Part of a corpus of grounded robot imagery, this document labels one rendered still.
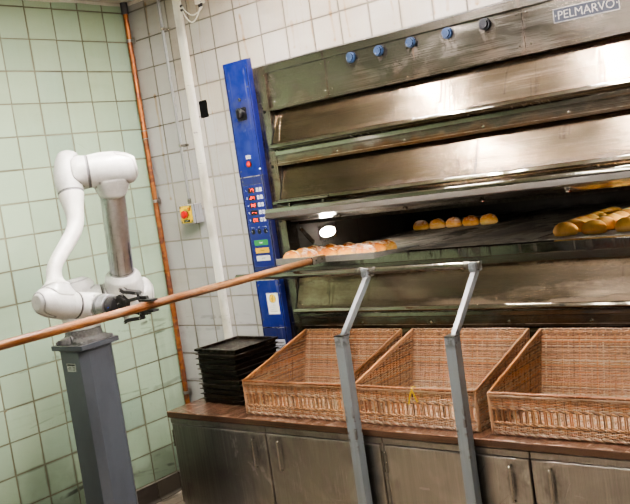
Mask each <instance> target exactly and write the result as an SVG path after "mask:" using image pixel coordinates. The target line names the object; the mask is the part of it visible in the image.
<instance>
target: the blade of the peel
mask: <svg viewBox="0 0 630 504"><path fill-rule="evenodd" d="M416 246H419V245H411V246H398V247H397V249H391V250H384V251H378V252H367V253H353V254H340V255H326V256H325V259H326V262H332V261H347V260H362V259H375V258H378V257H382V256H385V255H388V254H392V253H395V252H399V251H402V250H405V249H409V248H412V247H416ZM307 258H309V257H299V258H286V259H283V258H282V259H276V265H285V264H289V263H293V262H297V261H300V260H304V259H307Z"/></svg>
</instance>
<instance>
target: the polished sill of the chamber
mask: <svg viewBox="0 0 630 504"><path fill-rule="evenodd" d="M627 247H630V235H616V236H602V237H588V238H574V239H560V240H546V241H532V242H518V243H504V244H490V245H476V246H462V247H448V248H434V249H420V250H406V251H399V252H395V253H392V254H388V255H385V256H382V257H378V258H375V259H362V260H347V261H332V262H323V263H319V264H315V265H309V266H305V267H302V268H306V267H322V266H338V265H354V264H370V263H386V262H402V261H418V260H434V259H450V258H466V257H482V256H499V255H515V254H531V253H547V252H563V251H579V250H595V249H611V248H627Z"/></svg>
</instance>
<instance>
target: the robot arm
mask: <svg viewBox="0 0 630 504"><path fill-rule="evenodd" d="M53 174H54V183H55V188H56V191H57V194H58V198H59V200H60V203H61V205H62V207H63V210H64V213H65V216H66V220H67V226H66V229H65V232H64V234H63V235H62V237H61V239H60V241H59V243H58V244H57V246H56V248H55V250H54V252H53V253H52V255H51V257H50V259H49V262H48V264H47V268H46V282H45V284H44V285H43V286H42V287H41V289H39V290H38V291H37V292H36V293H35V294H34V295H33V297H32V301H31V303H32V307H33V309H34V311H35V312H36V313H37V314H39V315H41V316H43V317H46V318H51V319H59V320H62V323H63V324H64V323H67V322H71V321H75V320H79V319H82V318H86V317H90V316H94V315H97V314H101V313H105V312H109V311H113V310H116V309H120V308H124V307H128V306H131V305H135V304H139V303H143V302H151V301H155V300H158V298H154V287H153V284H152V283H151V282H150V280H148V279H147V278H145V277H141V274H140V272H139V271H138V270H137V269H136V268H134V267H133V260H132V251H131V242H130V234H129V223H128V214H127V205H126V197H125V195H126V193H127V191H128V187H129V184H130V183H133V182H134V181H135V180H136V179H137V177H138V174H139V173H138V168H137V164H136V160H135V157H134V156H133V155H130V154H129V153H125V152H119V151H109V152H99V153H93V154H90V155H82V156H78V154H77V153H76V152H73V151H69V150H65V151H61V152H60V153H58V154H57V156H56V159H55V163H54V171H53ZM89 188H94V189H95V191H96V193H97V195H98V196H99V197H100V201H101V209H102V217H103V224H104V232H105V239H106V247H107V254H108V262H109V270H110V271H109V272H108V273H107V274H106V276H105V282H104V284H100V285H99V284H94V281H93V280H92V279H90V278H88V277H85V276H81V277H77V278H73V279H70V280H67V281H65V280H64V278H63V276H62V267H63V265H64V263H65V261H66V260H67V258H68V256H69V255H70V253H71V251H72V250H73V248H74V247H75V245H76V243H77V242H78V240H79V238H80V236H81V234H82V231H83V226H84V190H85V189H89ZM156 311H159V308H153V309H150V310H146V311H142V312H139V313H135V314H137V315H140V316H137V317H132V318H131V317H127V316H124V317H123V318H124V324H127V323H130V322H132V321H137V320H142V319H145V318H146V316H145V315H149V314H151V312H156ZM135 314H131V315H135ZM131 315H128V316H131ZM109 337H113V333H107V332H103V331H102V328H101V323H99V324H95V325H92V326H88V327H84V328H81V329H77V330H74V331H70V332H66V333H65V337H64V338H63V339H61V340H59V341H58V342H56V346H83V345H86V344H89V343H92V342H95V341H99V340H102V339H105V338H109Z"/></svg>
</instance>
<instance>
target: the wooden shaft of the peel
mask: <svg viewBox="0 0 630 504"><path fill-rule="evenodd" d="M312 263H313V261H312V259H311V258H308V259H304V260H300V261H297V262H293V263H289V264H285V265H282V266H278V267H274V268H270V269H267V270H263V271H259V272H255V273H252V274H248V275H244V276H240V277H237V278H233V279H229V280H225V281H222V282H218V283H214V284H210V285H206V286H203V287H199V288H195V289H191V290H188V291H184V292H180V293H176V294H173V295H169V296H165V297H161V298H158V300H155V301H151V302H143V303H139V304H135V305H131V306H128V307H124V308H120V309H116V310H113V311H109V312H105V313H101V314H97V315H94V316H90V317H86V318H82V319H79V320H75V321H71V322H67V323H64V324H60V325H56V326H52V327H49V328H45V329H41V330H37V331H34V332H30V333H26V334H22V335H19V336H15V337H11V338H7V339H4V340H0V351H1V350H5V349H8V348H12V347H16V346H19V345H23V344H27V343H30V342H34V341H37V340H41V339H45V338H48V337H52V336H55V335H59V334H63V333H66V332H70V331H74V330H77V329H81V328H84V327H88V326H92V325H95V324H99V323H103V322H106V321H110V320H113V319H117V318H121V317H124V316H128V315H131V314H135V313H139V312H142V311H146V310H150V309H153V308H157V307H160V306H164V305H168V304H171V303H175V302H179V301H182V300H186V299H189V298H193V297H197V296H200V295H204V294H207V293H211V292H215V291H218V290H222V289H226V288H229V287H233V286H236V285H240V284H244V283H247V282H251V281H254V280H258V279H262V278H265V277H269V276H273V275H276V274H280V273H283V272H287V271H291V270H294V269H298V268H302V267H305V266H309V265H312Z"/></svg>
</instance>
